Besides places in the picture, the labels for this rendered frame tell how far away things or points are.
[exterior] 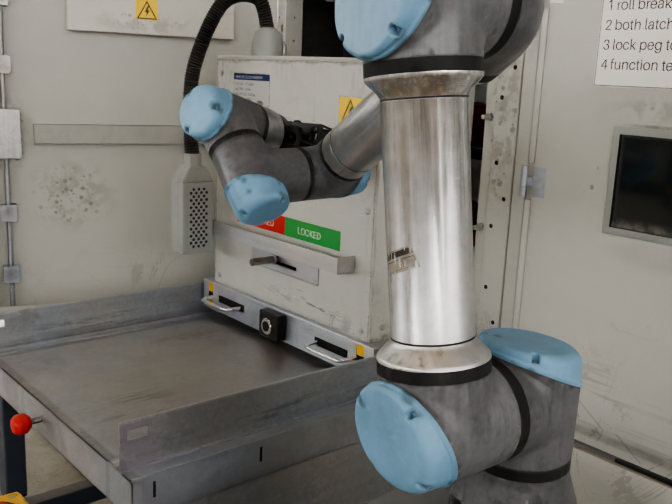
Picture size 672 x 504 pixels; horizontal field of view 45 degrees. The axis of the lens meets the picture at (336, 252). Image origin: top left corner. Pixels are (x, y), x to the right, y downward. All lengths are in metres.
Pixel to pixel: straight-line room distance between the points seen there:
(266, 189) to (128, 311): 0.72
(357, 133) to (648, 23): 0.45
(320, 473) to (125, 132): 0.87
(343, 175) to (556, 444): 0.44
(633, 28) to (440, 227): 0.58
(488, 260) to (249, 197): 0.55
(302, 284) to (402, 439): 0.74
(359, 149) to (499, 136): 0.42
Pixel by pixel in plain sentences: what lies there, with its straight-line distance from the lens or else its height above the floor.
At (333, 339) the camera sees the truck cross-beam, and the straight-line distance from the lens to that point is 1.42.
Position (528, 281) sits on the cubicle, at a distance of 1.37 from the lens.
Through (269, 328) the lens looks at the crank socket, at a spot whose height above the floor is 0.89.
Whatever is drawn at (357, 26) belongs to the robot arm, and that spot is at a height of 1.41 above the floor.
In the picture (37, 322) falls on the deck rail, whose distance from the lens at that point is 1.62.
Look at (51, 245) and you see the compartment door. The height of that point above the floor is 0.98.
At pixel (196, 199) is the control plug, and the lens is 1.61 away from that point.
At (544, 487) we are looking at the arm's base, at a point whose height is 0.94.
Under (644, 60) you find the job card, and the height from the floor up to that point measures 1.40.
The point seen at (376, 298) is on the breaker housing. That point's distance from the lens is 1.35.
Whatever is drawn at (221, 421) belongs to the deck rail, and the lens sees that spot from 1.18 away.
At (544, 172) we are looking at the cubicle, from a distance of 1.33.
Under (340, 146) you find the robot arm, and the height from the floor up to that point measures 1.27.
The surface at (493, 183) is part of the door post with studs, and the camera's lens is 1.42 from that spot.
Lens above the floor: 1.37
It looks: 13 degrees down
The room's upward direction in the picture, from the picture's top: 3 degrees clockwise
